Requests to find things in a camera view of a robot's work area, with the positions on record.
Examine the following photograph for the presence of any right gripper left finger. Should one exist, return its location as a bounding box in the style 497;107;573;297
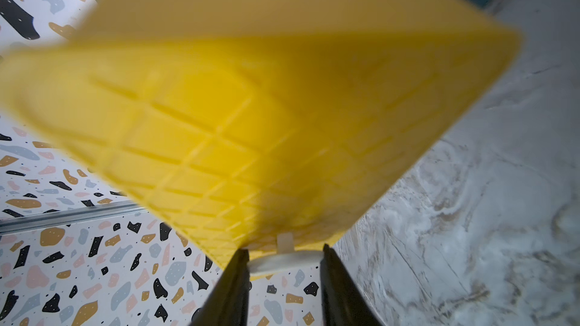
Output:
190;249;250;326

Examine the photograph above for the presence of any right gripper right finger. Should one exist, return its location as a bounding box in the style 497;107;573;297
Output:
320;244;382;326

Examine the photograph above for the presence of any yellow top drawer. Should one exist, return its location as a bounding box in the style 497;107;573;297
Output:
1;0;522;267

